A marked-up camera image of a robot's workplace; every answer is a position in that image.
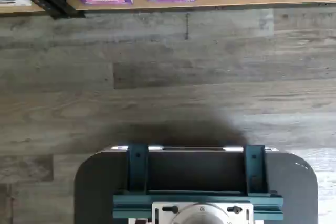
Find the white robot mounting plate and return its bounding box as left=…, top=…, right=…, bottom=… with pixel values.
left=151, top=202, right=254, bottom=224

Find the dark grey robot cart platform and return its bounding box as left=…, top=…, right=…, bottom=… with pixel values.
left=73, top=144, right=319, bottom=224

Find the teal metal mounting frame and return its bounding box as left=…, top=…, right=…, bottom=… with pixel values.
left=112, top=144, right=285, bottom=221

